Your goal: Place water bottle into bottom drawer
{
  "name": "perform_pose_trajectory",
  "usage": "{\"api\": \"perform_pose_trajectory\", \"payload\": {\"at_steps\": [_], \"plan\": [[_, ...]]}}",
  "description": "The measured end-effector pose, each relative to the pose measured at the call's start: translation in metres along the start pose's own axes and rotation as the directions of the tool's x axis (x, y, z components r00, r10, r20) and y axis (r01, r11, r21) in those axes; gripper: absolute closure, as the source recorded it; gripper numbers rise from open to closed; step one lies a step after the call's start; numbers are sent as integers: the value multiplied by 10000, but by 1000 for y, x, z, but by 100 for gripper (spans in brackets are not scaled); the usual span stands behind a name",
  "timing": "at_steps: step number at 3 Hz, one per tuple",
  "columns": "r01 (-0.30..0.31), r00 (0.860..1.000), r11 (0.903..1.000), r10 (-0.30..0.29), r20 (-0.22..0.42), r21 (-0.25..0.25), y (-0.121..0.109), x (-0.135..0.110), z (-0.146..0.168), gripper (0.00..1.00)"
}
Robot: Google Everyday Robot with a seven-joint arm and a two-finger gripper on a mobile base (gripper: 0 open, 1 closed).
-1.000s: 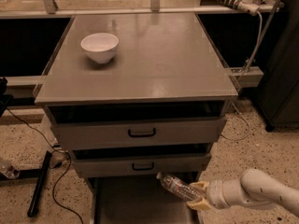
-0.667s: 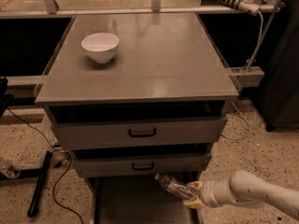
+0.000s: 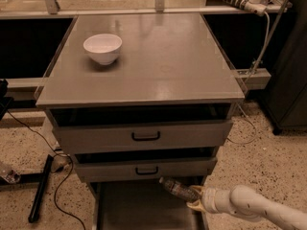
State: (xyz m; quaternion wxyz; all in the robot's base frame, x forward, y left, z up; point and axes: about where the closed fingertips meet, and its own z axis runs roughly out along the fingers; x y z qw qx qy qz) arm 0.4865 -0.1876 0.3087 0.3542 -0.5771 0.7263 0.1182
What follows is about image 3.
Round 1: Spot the open grey bottom drawer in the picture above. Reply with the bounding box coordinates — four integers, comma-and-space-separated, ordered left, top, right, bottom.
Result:
91, 179, 209, 230

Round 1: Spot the white ceramic bowl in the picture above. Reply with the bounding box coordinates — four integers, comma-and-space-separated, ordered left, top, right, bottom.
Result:
83, 34, 123, 65

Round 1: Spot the white power strip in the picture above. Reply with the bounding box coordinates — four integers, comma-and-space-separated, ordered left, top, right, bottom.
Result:
223, 0, 267, 16

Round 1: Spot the grey middle drawer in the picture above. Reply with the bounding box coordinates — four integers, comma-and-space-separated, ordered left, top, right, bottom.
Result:
73, 157, 217, 182

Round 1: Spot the grey drawer cabinet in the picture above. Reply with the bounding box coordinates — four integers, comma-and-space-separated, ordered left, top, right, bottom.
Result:
34, 12, 248, 230

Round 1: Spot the black device at left edge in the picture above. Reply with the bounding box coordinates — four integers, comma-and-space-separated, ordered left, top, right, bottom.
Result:
0, 80, 13, 121

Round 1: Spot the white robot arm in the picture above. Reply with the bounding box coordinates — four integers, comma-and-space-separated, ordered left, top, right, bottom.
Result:
187, 185, 307, 230

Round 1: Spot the dark cabinet at right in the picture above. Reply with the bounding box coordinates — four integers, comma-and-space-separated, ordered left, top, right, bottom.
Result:
259, 0, 307, 135

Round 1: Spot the white power cable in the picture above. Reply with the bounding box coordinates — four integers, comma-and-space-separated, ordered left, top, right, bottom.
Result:
225, 11, 272, 146

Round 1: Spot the grey top drawer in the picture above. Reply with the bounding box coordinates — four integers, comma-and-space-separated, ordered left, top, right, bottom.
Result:
53, 121, 232, 154

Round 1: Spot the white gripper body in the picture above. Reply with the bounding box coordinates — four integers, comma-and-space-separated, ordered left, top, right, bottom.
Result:
201, 188, 232, 214

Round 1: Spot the aluminium frame rail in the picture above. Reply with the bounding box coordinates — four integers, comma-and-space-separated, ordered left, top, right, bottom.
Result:
0, 0, 293, 20

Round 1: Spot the black floor cable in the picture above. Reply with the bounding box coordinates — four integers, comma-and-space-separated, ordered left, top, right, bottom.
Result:
6, 109, 86, 230

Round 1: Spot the black metal floor bar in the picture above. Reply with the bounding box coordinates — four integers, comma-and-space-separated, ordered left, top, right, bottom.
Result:
28, 155, 54, 223

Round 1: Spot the clear plastic water bottle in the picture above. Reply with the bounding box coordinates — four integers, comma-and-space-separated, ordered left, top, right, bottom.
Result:
159, 177, 201, 203

